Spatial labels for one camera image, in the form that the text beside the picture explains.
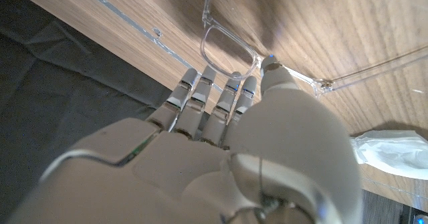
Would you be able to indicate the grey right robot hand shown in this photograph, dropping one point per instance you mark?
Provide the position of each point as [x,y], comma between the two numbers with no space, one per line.
[200,170]

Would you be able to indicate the white tissue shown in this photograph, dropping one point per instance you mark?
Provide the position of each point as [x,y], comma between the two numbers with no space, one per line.
[391,153]

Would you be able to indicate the black backdrop curtain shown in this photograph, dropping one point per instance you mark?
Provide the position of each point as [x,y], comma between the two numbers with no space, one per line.
[50,83]

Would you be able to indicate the clear frame glasses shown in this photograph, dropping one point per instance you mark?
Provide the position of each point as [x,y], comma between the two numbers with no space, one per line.
[204,20]

